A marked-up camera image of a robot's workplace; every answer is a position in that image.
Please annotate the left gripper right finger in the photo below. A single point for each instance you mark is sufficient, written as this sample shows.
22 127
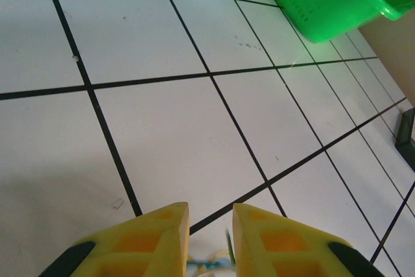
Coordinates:
279 244

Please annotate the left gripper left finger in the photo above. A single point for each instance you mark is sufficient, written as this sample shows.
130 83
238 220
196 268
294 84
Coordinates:
146 241

